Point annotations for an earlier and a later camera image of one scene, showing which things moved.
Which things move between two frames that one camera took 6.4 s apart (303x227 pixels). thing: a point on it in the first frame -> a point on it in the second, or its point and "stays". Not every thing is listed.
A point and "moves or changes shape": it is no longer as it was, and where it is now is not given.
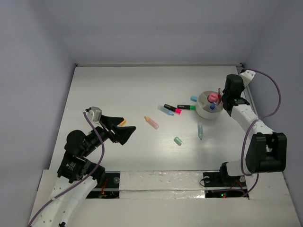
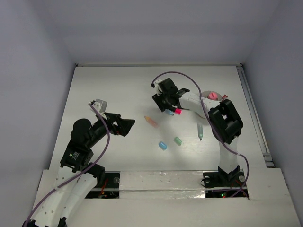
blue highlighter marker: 165,110 stays
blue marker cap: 194,98 moves or changes shape
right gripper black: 242,87 -> 157,100
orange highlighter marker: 152,122 stays
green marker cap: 178,141 stays
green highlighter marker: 200,130 stays
